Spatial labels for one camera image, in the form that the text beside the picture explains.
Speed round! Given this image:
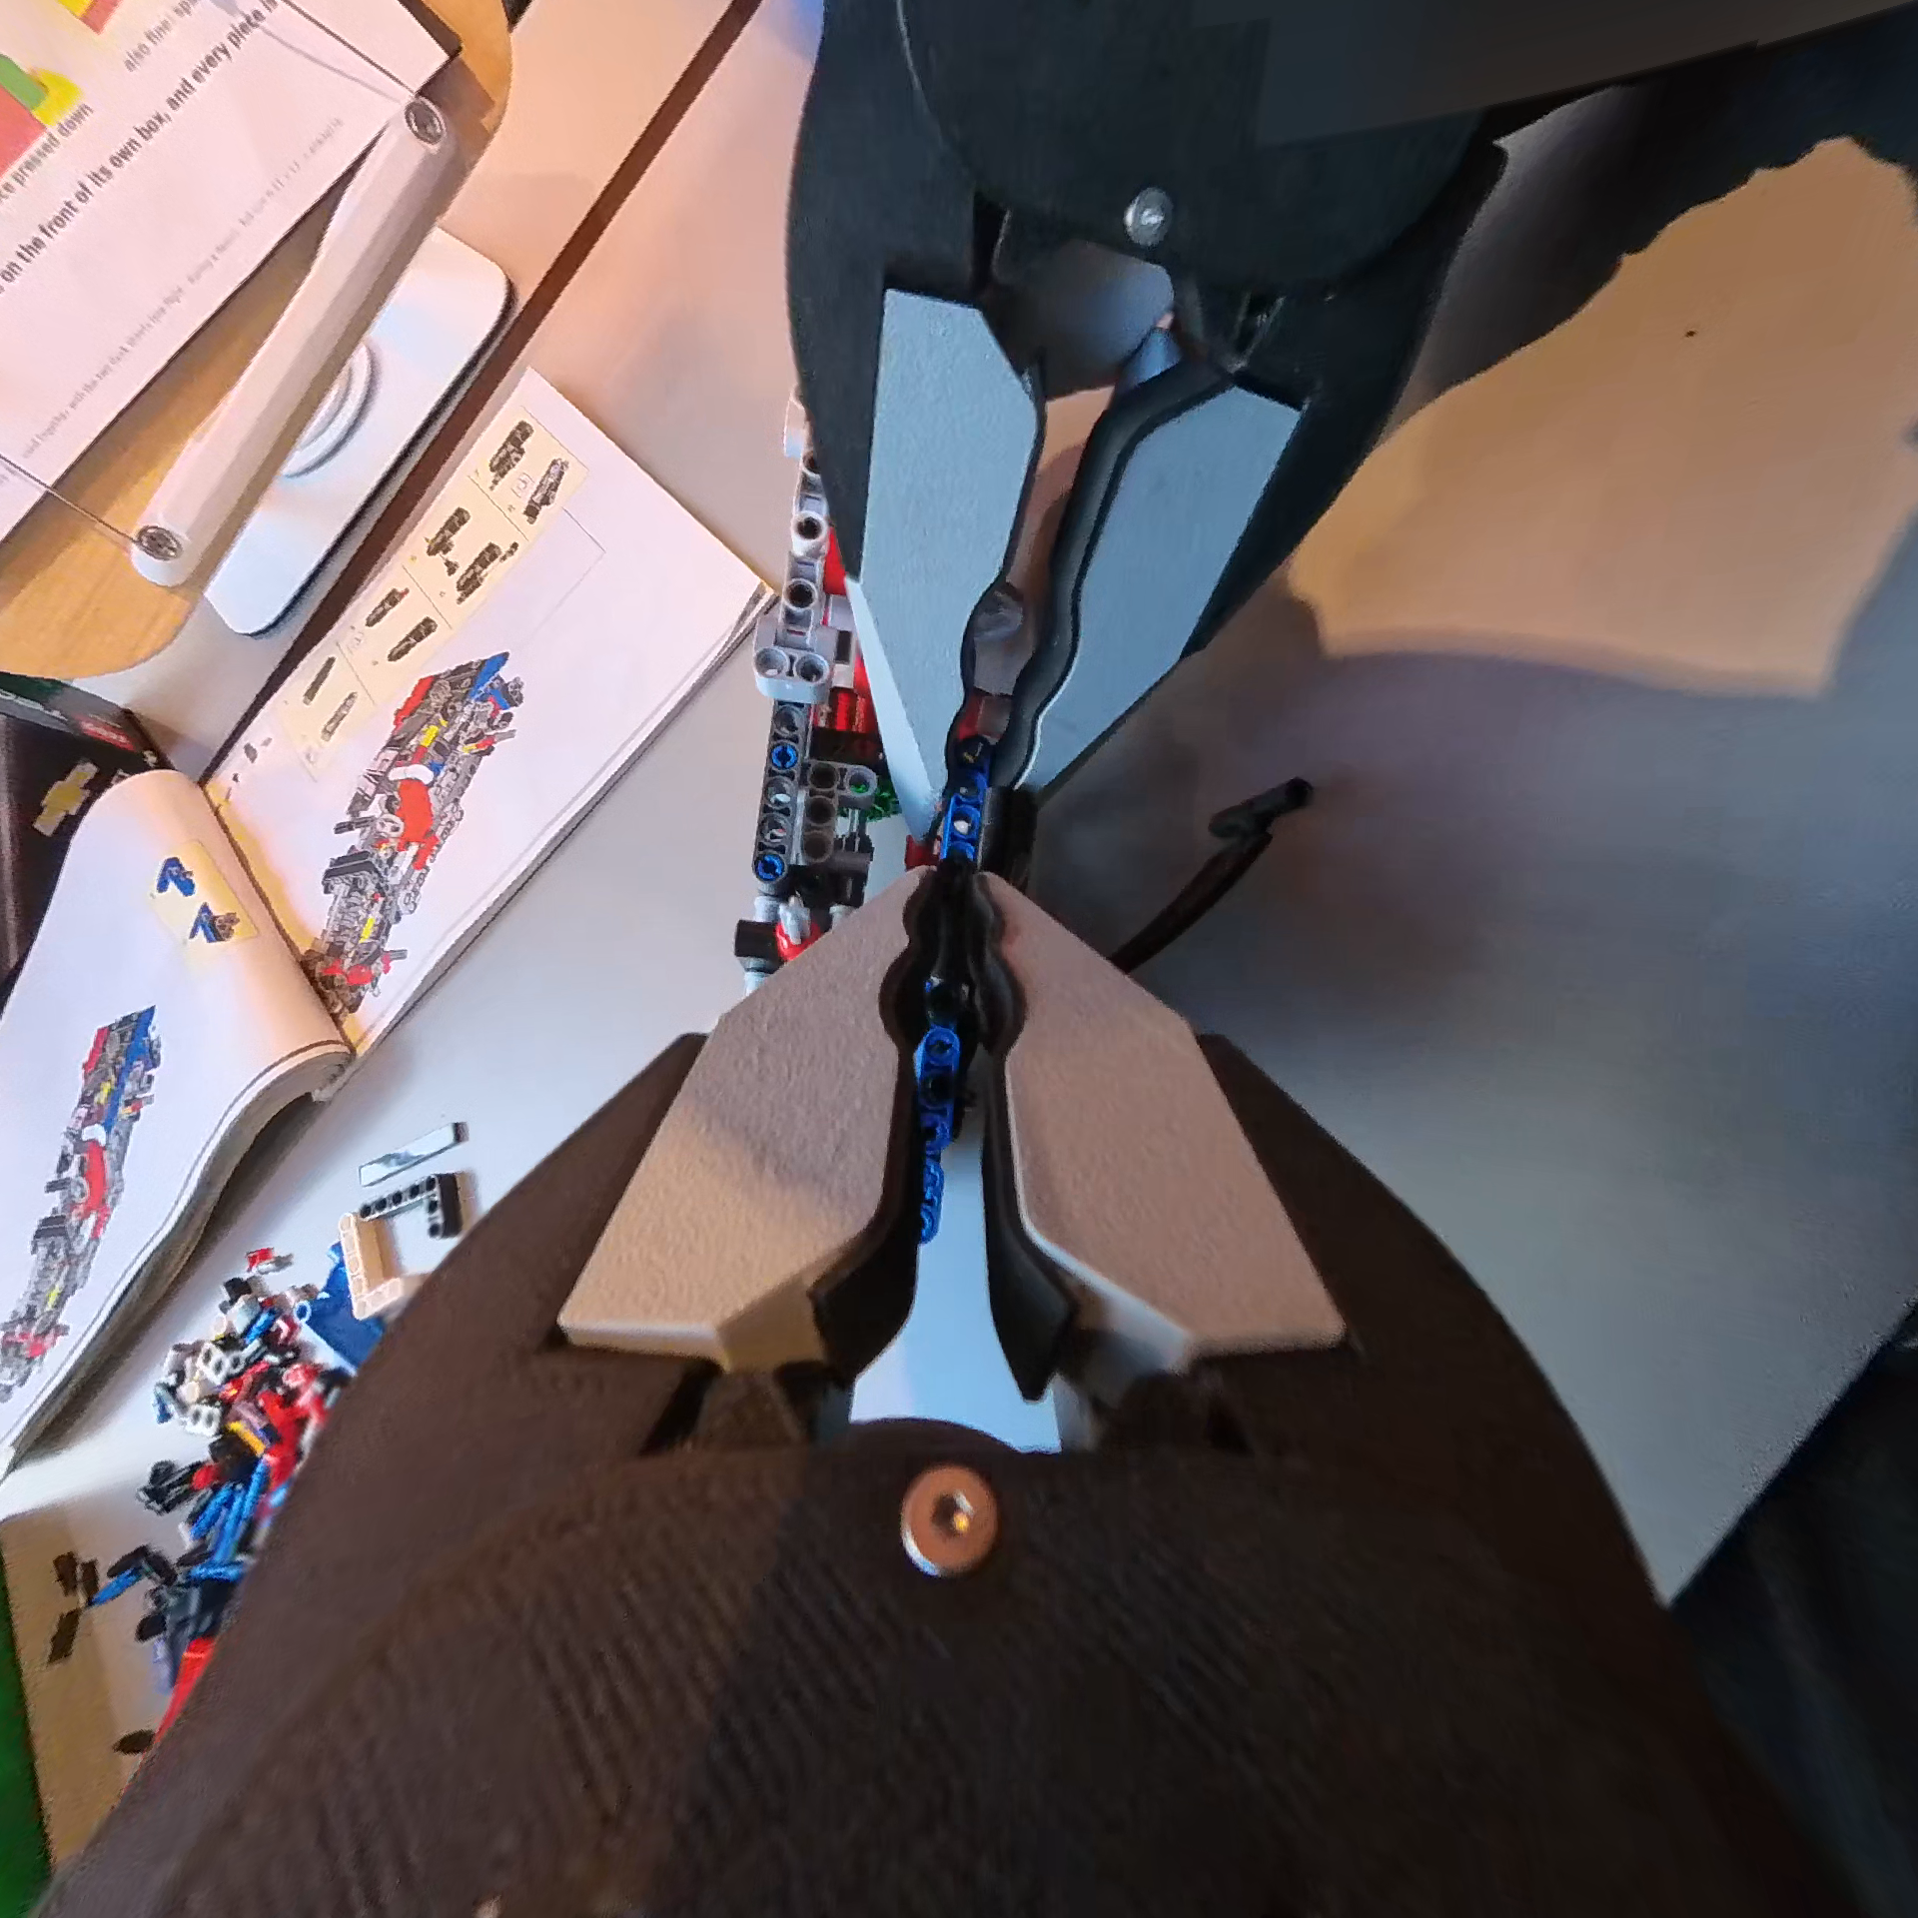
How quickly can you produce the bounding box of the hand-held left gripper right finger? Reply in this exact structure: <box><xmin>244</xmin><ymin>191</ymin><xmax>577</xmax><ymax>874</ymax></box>
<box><xmin>976</xmin><ymin>876</ymin><xmax>1352</xmax><ymax>1406</ymax></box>

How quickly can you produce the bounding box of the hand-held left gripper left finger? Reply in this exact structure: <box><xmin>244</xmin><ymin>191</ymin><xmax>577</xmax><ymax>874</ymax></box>
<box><xmin>558</xmin><ymin>870</ymin><xmax>944</xmax><ymax>1374</ymax></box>

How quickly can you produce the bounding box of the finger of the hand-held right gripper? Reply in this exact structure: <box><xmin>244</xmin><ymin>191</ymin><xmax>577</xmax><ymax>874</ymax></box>
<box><xmin>842</xmin><ymin>286</ymin><xmax>1048</xmax><ymax>807</ymax></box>
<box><xmin>1007</xmin><ymin>373</ymin><xmax>1306</xmax><ymax>799</ymax></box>

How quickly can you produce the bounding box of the toy brick car model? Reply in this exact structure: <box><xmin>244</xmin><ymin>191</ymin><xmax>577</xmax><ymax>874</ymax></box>
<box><xmin>736</xmin><ymin>393</ymin><xmax>1037</xmax><ymax>1247</ymax></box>

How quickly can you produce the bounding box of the black beam brick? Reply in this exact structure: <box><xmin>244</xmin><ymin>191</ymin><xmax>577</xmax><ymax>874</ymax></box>
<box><xmin>356</xmin><ymin>1173</ymin><xmax>472</xmax><ymax>1237</ymax></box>

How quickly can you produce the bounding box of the open instruction booklet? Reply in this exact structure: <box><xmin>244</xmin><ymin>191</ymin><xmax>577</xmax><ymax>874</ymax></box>
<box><xmin>0</xmin><ymin>367</ymin><xmax>774</xmax><ymax>1478</ymax></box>

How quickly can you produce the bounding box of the white stand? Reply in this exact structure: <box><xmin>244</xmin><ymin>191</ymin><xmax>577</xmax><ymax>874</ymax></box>
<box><xmin>133</xmin><ymin>95</ymin><xmax>513</xmax><ymax>639</ymax></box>

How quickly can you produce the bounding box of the pile of loose toy bricks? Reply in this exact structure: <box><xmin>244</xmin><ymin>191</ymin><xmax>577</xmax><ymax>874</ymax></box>
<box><xmin>53</xmin><ymin>1275</ymin><xmax>354</xmax><ymax>1757</ymax></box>

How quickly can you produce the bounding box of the printed instruction sheet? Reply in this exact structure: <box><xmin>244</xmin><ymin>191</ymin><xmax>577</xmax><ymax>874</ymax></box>
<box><xmin>0</xmin><ymin>0</ymin><xmax>452</xmax><ymax>544</ymax></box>

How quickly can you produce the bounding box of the wooden document board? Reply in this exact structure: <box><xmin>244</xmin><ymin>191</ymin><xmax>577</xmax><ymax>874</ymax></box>
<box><xmin>0</xmin><ymin>0</ymin><xmax>518</xmax><ymax>682</ymax></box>

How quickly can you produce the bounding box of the green plastic bin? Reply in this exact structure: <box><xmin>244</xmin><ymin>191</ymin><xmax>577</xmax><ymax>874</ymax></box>
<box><xmin>0</xmin><ymin>1558</ymin><xmax>49</xmax><ymax>1918</ymax></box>

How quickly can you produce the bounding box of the black cord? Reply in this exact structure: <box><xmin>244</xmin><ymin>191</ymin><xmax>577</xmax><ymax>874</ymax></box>
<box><xmin>1117</xmin><ymin>779</ymin><xmax>1318</xmax><ymax>968</ymax></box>

